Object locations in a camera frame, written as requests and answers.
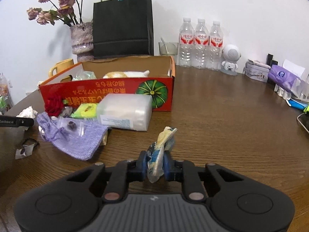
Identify purple knitted pouch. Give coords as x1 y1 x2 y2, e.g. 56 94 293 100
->
37 112 109 161

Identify yellow ceramic mug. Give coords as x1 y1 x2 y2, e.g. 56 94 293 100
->
48 59 74 77

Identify small torn packet on table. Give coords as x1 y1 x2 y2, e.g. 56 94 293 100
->
15 138 39 160

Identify snack packets at left edge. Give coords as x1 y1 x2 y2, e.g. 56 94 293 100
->
0 73 13 115

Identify clear plastic cotton pad pack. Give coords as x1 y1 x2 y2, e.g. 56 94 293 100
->
96 94 152 131

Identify green tinted plastic bag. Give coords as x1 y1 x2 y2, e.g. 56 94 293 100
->
72 70 96 81

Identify blue white tube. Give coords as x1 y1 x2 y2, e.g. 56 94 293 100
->
285 98 307 112

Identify left clear water bottle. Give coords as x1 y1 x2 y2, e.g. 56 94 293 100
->
177 17 194 67

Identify yellow blue wrapper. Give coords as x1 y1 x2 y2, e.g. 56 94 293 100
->
147 126 177 183

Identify red fabric rose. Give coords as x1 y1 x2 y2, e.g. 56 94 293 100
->
45 96 64 117

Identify middle clear water bottle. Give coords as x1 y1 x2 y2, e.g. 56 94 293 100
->
192 18 209 69

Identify green tissue pack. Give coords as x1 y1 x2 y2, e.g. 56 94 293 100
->
70 103 97 119

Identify orange white plush toy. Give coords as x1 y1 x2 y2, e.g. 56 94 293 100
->
103 70 150 78

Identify black paper shopping bag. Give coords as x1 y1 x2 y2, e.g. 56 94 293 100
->
93 0 154 59

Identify small bag with dark bead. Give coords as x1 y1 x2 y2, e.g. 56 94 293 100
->
57 117 84 137

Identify white tissue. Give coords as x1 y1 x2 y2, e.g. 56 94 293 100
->
17 106 38 131

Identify dried pink rose bouquet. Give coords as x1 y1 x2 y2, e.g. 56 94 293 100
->
26 0 84 27

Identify purple tissue pack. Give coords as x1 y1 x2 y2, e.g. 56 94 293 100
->
268 65 301 93

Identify clear water bottle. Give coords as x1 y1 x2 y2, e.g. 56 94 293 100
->
177 17 194 67
192 18 209 69
207 21 224 70

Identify red cardboard pumpkin box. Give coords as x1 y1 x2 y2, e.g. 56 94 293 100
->
39 56 175 112

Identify purple ceramic vase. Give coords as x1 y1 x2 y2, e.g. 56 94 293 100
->
70 22 94 62

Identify grey glass cup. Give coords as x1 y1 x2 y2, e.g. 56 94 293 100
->
158 42 178 56

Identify white robot figurine speaker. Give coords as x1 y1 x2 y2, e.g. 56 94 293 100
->
220 44 241 76

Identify right clear water bottle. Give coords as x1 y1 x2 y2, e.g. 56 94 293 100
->
207 21 224 70

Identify clear plastic spoon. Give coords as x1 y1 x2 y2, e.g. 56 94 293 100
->
160 37 169 55

